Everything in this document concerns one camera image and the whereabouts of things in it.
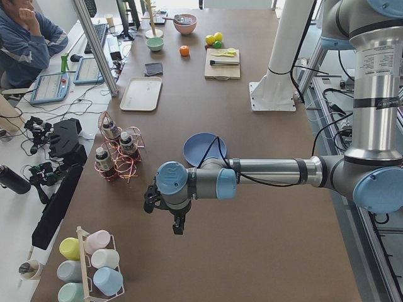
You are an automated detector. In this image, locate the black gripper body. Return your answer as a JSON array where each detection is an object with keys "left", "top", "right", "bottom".
[{"left": 144, "top": 179, "right": 191, "bottom": 220}]

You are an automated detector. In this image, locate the blue plate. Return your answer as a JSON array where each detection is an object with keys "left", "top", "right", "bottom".
[{"left": 183, "top": 133, "right": 227, "bottom": 167}]

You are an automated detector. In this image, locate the orange fruit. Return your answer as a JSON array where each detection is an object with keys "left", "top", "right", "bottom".
[{"left": 179, "top": 45, "right": 190, "bottom": 57}]

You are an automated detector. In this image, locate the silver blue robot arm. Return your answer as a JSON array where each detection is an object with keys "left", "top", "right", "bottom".
[{"left": 144, "top": 1, "right": 402, "bottom": 235}]

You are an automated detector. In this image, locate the pink cup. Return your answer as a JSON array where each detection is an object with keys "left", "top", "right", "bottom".
[{"left": 84, "top": 230, "right": 110, "bottom": 254}]

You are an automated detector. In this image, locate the white cup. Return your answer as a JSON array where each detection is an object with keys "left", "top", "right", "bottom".
[{"left": 91, "top": 249, "right": 120, "bottom": 269}]

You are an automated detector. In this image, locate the blue cup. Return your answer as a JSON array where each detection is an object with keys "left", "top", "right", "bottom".
[{"left": 93, "top": 267, "right": 123, "bottom": 296}]

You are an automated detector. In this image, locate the yellow cup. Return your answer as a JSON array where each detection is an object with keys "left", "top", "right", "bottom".
[{"left": 59, "top": 237, "right": 80, "bottom": 260}]

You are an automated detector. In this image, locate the cream tray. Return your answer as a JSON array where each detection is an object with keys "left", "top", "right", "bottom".
[{"left": 120, "top": 77, "right": 162, "bottom": 111}]

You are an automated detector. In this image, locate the grey cup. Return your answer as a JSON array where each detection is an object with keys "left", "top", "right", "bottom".
[{"left": 57, "top": 260, "right": 82, "bottom": 282}]

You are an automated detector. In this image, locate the green cup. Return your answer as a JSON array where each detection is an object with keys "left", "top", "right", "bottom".
[{"left": 57, "top": 282, "right": 84, "bottom": 302}]

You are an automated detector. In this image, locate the grey cloth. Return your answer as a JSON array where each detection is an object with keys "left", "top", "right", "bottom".
[{"left": 144, "top": 62, "right": 163, "bottom": 76}]

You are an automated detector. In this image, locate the paper cup with pens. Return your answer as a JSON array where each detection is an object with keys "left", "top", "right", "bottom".
[{"left": 18, "top": 259, "right": 45, "bottom": 281}]

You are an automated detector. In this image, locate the blue teach pendant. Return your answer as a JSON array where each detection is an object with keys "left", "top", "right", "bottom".
[
  {"left": 73, "top": 57, "right": 104, "bottom": 86},
  {"left": 30, "top": 72, "right": 69, "bottom": 104}
]

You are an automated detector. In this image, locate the black water bottle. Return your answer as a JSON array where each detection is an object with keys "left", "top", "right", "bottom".
[{"left": 1, "top": 165, "right": 31, "bottom": 194}]

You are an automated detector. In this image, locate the wooden cutting board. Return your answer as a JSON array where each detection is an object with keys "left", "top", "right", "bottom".
[{"left": 204, "top": 48, "right": 241, "bottom": 80}]

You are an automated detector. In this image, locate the steel knife sharpener rod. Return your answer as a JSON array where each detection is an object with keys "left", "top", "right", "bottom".
[{"left": 210, "top": 60, "right": 240, "bottom": 66}]

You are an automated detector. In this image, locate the green bowl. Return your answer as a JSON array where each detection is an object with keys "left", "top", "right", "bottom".
[{"left": 146, "top": 37, "right": 164, "bottom": 52}]

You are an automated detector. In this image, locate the computer mouse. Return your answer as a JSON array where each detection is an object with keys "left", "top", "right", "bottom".
[{"left": 70, "top": 54, "right": 82, "bottom": 62}]

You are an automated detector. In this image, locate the yellow plastic knife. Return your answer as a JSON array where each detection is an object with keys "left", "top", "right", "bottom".
[{"left": 211, "top": 48, "right": 237, "bottom": 57}]

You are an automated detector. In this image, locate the wooden cup tree stand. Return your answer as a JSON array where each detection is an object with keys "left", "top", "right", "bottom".
[{"left": 142, "top": 0, "right": 164, "bottom": 39}]

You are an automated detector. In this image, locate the green lime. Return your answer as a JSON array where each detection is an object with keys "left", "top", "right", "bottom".
[{"left": 212, "top": 40, "right": 222, "bottom": 48}]

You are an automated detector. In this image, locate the yellow lemon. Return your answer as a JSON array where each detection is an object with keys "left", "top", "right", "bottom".
[
  {"left": 214, "top": 32, "right": 223, "bottom": 41},
  {"left": 205, "top": 35, "right": 215, "bottom": 45}
]

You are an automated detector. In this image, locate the black keyboard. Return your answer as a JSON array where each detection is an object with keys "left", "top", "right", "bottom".
[{"left": 84, "top": 23, "right": 108, "bottom": 55}]

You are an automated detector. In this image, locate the pink bowl with ice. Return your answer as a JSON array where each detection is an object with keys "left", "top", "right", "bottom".
[{"left": 173, "top": 14, "right": 197, "bottom": 35}]

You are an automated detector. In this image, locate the metal ice scoop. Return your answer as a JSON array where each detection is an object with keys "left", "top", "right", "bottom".
[{"left": 163, "top": 14, "right": 193, "bottom": 25}]

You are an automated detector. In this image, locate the black monitor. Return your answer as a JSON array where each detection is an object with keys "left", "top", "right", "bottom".
[{"left": 116, "top": 0, "right": 140, "bottom": 42}]

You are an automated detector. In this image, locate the seated person blue jacket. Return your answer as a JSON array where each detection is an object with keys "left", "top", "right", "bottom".
[{"left": 1, "top": 1, "right": 69, "bottom": 89}]

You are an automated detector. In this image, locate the copper wire bottle rack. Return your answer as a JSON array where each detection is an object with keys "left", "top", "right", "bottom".
[{"left": 94, "top": 111, "right": 145, "bottom": 182}]

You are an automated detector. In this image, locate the aluminium frame post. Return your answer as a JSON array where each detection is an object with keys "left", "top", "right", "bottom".
[{"left": 71, "top": 0, "right": 118, "bottom": 97}]

